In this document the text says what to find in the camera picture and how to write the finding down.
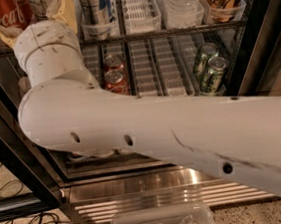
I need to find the white shelf tray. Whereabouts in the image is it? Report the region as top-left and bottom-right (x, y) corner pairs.
(129, 40), (163, 97)
(121, 0), (161, 35)
(151, 37), (194, 97)

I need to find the silver blue tall can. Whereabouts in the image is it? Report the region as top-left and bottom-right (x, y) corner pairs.
(80, 0), (114, 25)

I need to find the red Coke can front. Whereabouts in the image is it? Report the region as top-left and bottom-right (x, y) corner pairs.
(104, 70), (130, 96)

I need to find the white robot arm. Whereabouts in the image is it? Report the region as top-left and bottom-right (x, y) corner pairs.
(0, 0), (281, 196)

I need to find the red Coke can rear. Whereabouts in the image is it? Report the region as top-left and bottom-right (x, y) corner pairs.
(104, 54), (126, 74)

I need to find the clear plastic bin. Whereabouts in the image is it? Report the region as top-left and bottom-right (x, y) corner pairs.
(111, 202), (215, 224)

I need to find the green can rear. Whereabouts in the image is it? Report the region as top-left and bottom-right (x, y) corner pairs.
(193, 43), (219, 82)

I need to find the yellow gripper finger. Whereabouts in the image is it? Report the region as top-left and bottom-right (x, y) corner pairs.
(0, 25), (23, 49)
(46, 0), (78, 34)

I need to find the stainless steel fridge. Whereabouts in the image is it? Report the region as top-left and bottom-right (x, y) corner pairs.
(0, 0), (281, 224)

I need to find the red Coca-Cola can top shelf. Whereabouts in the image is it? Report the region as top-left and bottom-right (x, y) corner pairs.
(0, 0), (33, 29)

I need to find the white green 7up can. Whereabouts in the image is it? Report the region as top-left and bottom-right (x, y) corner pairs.
(28, 0), (53, 21)

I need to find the clear water bottle top shelf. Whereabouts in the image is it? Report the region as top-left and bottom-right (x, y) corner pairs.
(163, 0), (204, 29)

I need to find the red coke can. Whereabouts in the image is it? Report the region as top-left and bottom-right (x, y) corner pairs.
(104, 54), (126, 74)
(104, 70), (130, 96)

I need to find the green can front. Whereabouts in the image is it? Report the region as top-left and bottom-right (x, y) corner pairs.
(199, 57), (228, 94)

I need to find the white top shelf tray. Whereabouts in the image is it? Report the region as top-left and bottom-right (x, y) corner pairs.
(121, 0), (161, 35)

